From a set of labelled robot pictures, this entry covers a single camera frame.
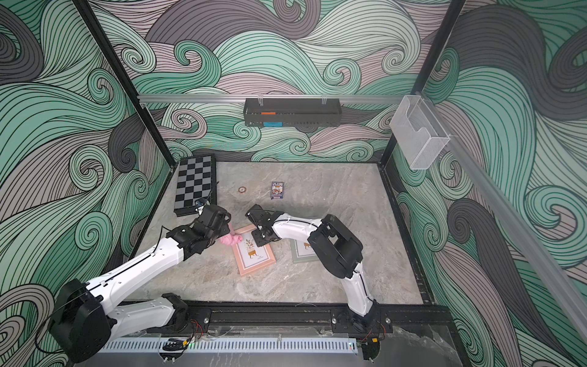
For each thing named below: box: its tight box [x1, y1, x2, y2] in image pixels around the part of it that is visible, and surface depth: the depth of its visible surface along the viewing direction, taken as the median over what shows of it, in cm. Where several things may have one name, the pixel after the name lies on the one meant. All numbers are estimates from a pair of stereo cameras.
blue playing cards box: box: [270, 181, 285, 200], surface depth 109 cm
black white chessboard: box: [173, 153, 218, 218], surface depth 109 cm
